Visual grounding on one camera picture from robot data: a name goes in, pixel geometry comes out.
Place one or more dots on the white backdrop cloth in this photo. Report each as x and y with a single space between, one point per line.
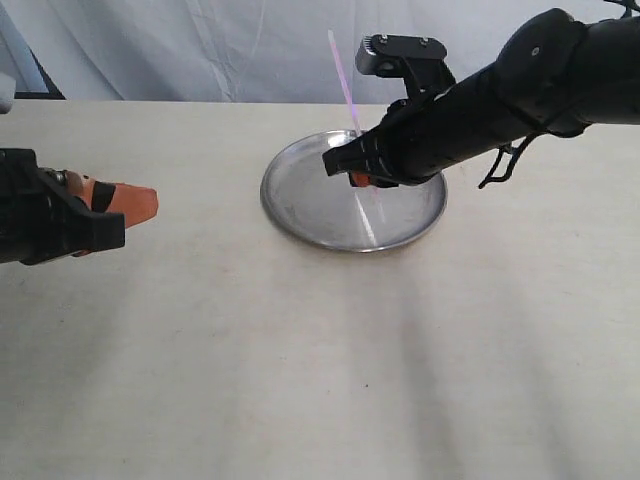
247 51

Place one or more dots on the round metal plate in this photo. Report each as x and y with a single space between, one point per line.
302 200

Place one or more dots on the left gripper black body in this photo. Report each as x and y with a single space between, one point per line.
49 214

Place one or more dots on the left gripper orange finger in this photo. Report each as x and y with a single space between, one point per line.
137 204

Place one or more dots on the pink plastic straw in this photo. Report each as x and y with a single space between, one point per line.
344 83

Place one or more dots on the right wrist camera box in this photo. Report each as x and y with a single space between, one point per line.
381 55

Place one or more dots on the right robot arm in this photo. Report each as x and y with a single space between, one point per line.
554 76

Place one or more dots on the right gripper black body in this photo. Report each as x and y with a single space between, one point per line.
414 142

